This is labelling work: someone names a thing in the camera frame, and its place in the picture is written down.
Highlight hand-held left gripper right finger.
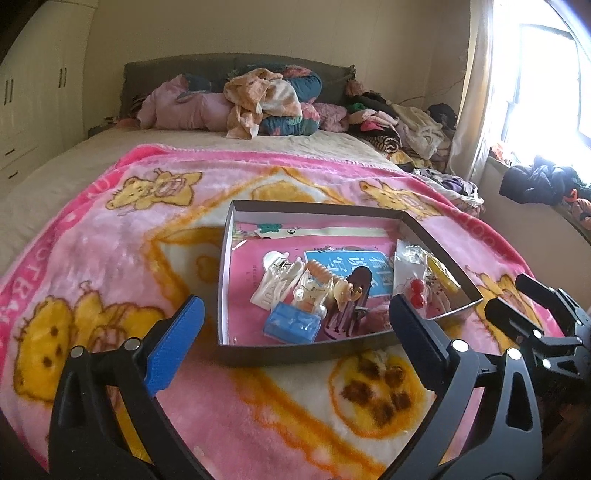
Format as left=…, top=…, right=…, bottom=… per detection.
left=389, top=294, right=543, bottom=480

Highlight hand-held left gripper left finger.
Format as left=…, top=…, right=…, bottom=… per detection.
left=48, top=294, right=218, bottom=480

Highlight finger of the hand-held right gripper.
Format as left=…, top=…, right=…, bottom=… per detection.
left=514, top=272, right=583, bottom=326
left=484, top=298, right=544, bottom=344

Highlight clear hair accessory packet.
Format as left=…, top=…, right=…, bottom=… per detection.
left=401, top=247, right=463, bottom=319

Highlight grey cardboard box tray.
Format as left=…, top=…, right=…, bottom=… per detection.
left=216, top=199, right=485, bottom=368

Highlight beige spiral hair clip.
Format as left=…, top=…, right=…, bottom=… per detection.
left=306, top=259, right=362, bottom=315

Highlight pearl hair clip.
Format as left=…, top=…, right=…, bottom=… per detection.
left=292, top=277, right=334, bottom=315

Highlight blue plastic box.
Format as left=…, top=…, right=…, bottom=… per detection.
left=262, top=302, right=322, bottom=345

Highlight maroon hair clip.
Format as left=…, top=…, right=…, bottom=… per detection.
left=322, top=267, right=374, bottom=343

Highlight orange and black cloth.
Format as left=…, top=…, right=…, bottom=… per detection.
left=560, top=184, right=591, bottom=237

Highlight pink exercise book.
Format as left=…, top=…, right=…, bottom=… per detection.
left=227, top=233, right=398, bottom=344

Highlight pink bear printed blanket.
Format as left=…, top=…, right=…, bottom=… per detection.
left=0, top=144, right=570, bottom=480

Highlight black jacket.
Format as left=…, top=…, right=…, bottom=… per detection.
left=499, top=156, right=579, bottom=207

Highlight white hair claw clip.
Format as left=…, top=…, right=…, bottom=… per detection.
left=250, top=250, right=306, bottom=308

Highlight purple crumpled clothes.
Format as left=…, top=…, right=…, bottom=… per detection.
left=412, top=167, right=486, bottom=209

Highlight bright window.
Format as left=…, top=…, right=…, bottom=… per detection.
left=488, top=0, right=591, bottom=172

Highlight bed with beige sheet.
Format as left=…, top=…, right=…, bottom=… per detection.
left=0, top=124, right=462, bottom=282

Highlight pile of mixed clothes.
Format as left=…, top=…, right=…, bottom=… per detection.
left=346, top=80, right=459, bottom=170

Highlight cream curtain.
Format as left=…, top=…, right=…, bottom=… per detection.
left=449, top=0, right=523, bottom=184

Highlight pink clothing bundle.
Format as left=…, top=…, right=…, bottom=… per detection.
left=135, top=75, right=232, bottom=131

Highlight pink fuzzy cloth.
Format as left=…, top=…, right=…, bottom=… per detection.
left=300, top=102, right=350, bottom=133

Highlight orange patterned cloth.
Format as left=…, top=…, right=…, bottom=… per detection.
left=223, top=68, right=304, bottom=140

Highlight grey headboard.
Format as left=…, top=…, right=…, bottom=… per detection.
left=119, top=54, right=359, bottom=117

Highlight pile of pillows and clothes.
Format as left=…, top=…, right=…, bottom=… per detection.
left=185, top=65, right=325, bottom=137

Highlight cream wardrobe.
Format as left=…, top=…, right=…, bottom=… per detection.
left=0, top=0, right=99, bottom=200

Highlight red bead hair tie packet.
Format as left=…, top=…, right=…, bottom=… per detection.
left=394, top=239, right=428, bottom=278

